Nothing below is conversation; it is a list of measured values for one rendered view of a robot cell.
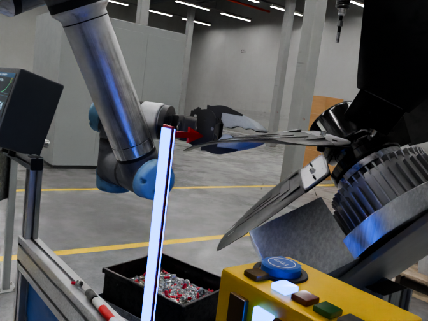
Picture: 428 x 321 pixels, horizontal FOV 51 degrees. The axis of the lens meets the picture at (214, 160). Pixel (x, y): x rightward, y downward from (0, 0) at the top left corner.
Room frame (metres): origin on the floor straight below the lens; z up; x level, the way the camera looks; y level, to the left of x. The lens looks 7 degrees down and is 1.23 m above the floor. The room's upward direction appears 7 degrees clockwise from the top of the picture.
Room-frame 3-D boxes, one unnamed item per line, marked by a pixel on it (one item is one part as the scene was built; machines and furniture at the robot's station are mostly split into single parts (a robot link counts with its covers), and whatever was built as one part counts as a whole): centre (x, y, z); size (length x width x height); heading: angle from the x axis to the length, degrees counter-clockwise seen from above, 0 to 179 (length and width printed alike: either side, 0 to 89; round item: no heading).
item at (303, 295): (0.37, -0.09, 1.08); 0.02 x 0.02 x 0.01; 39
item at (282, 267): (0.44, -0.08, 1.08); 0.04 x 0.04 x 0.02
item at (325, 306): (0.36, -0.11, 1.08); 0.02 x 0.02 x 0.01; 39
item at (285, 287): (0.39, -0.08, 1.08); 0.02 x 0.02 x 0.01; 39
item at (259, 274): (0.42, -0.05, 1.08); 0.02 x 0.02 x 0.01; 39
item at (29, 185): (1.04, 0.42, 0.96); 0.03 x 0.03 x 0.20; 39
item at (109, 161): (0.92, 0.19, 1.08); 0.11 x 0.08 x 0.11; 38
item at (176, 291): (0.87, 0.06, 0.84); 0.19 x 0.14 x 0.05; 54
